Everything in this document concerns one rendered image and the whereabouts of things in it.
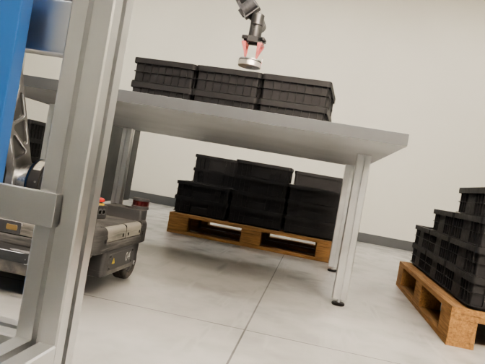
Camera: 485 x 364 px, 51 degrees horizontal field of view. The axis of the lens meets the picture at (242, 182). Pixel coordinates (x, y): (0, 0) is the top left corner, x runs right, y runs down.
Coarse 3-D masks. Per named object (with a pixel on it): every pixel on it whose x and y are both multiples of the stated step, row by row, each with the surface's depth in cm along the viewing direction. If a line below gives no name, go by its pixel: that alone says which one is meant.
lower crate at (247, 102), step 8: (200, 96) 225; (208, 96) 223; (216, 96) 222; (224, 96) 221; (232, 96) 221; (240, 96) 220; (224, 104) 222; (232, 104) 221; (240, 104) 220; (248, 104) 220; (256, 104) 222
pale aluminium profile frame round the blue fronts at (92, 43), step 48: (48, 0) 49; (96, 0) 45; (48, 48) 49; (96, 48) 44; (96, 96) 44; (48, 144) 45; (96, 144) 45; (0, 192) 45; (48, 192) 45; (96, 192) 47; (48, 240) 45; (48, 288) 45; (0, 336) 45; (48, 336) 45
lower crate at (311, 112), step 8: (264, 104) 218; (272, 104) 217; (280, 104) 216; (288, 104) 215; (296, 104) 215; (272, 112) 218; (280, 112) 217; (288, 112) 216; (296, 112) 216; (304, 112) 215; (312, 112) 214; (320, 112) 212; (328, 112) 221; (320, 120) 213; (328, 120) 231
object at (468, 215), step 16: (464, 192) 214; (480, 192) 193; (464, 208) 212; (480, 208) 192; (464, 224) 210; (480, 224) 188; (464, 240) 203; (480, 240) 187; (464, 256) 202; (480, 256) 186; (448, 272) 219; (464, 272) 195; (480, 272) 186; (448, 288) 216; (464, 288) 193; (480, 288) 186; (480, 304) 186
